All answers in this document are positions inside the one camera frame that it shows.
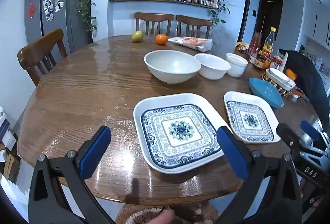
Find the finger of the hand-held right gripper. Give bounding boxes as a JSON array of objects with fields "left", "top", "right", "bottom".
[
  {"left": 277, "top": 123, "right": 302, "bottom": 163},
  {"left": 300, "top": 121, "right": 330, "bottom": 154}
]

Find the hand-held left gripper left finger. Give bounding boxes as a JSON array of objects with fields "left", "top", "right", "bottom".
[{"left": 28, "top": 125, "right": 115, "bottom": 224}]

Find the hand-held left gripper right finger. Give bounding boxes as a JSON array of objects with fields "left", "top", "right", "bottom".
[{"left": 217, "top": 126, "right": 302, "bottom": 224}]

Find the small patterned square plate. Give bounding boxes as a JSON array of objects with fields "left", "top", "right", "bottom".
[{"left": 223, "top": 91, "right": 281, "bottom": 144}]

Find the large patterned square plate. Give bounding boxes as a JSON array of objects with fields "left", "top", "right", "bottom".
[{"left": 133, "top": 93, "right": 234, "bottom": 175}]

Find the small white bowl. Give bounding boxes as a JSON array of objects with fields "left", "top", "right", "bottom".
[{"left": 226, "top": 53, "right": 248, "bottom": 78}]

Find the medium white bowl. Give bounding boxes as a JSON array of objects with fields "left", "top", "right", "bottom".
[{"left": 194, "top": 53, "right": 231, "bottom": 80}]

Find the large white bowl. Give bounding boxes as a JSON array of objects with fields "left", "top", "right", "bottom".
[{"left": 144, "top": 50, "right": 202, "bottom": 85}]

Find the blue bowl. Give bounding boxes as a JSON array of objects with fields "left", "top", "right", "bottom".
[{"left": 248, "top": 78, "right": 284, "bottom": 108}]

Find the dark cloth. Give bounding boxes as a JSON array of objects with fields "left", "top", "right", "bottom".
[{"left": 280, "top": 49, "right": 330, "bottom": 152}]

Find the beaded trivet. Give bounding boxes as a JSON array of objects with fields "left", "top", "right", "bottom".
[{"left": 261, "top": 72, "right": 292, "bottom": 98}]

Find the red label jar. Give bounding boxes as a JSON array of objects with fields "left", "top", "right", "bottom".
[{"left": 269, "top": 51, "right": 284, "bottom": 70}]

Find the brown sauce jar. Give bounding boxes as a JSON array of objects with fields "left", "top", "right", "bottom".
[{"left": 254, "top": 53, "right": 269, "bottom": 69}]

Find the white printed carton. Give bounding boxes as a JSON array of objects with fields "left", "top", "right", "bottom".
[{"left": 0, "top": 106, "right": 21, "bottom": 175}]

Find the oil bottle with yellow cap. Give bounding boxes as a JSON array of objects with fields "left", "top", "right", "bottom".
[{"left": 262, "top": 27, "right": 277, "bottom": 60}]

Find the red sauce bottle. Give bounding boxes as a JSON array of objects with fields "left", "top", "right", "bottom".
[{"left": 247, "top": 31, "right": 263, "bottom": 57}]

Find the yellow snack packet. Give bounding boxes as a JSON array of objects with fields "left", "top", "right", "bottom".
[{"left": 235, "top": 42, "right": 250, "bottom": 53}]

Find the white cabinet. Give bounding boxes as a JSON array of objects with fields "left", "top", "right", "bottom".
[{"left": 302, "top": 0, "right": 330, "bottom": 47}]

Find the dark wooden door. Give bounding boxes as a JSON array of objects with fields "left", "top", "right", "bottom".
[{"left": 255, "top": 0, "right": 284, "bottom": 47}]

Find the white snack bag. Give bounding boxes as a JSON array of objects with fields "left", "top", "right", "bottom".
[{"left": 167, "top": 36, "right": 213, "bottom": 53}]

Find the wooden chair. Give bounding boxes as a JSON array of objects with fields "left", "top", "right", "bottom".
[
  {"left": 175, "top": 15, "right": 213, "bottom": 38},
  {"left": 17, "top": 28, "right": 68, "bottom": 87},
  {"left": 134, "top": 12, "right": 175, "bottom": 36}
]

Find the green pear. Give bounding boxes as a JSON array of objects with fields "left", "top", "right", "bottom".
[{"left": 131, "top": 31, "right": 144, "bottom": 43}]

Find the grey fridge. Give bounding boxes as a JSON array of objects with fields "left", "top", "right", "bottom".
[{"left": 24, "top": 0, "right": 93, "bottom": 52}]

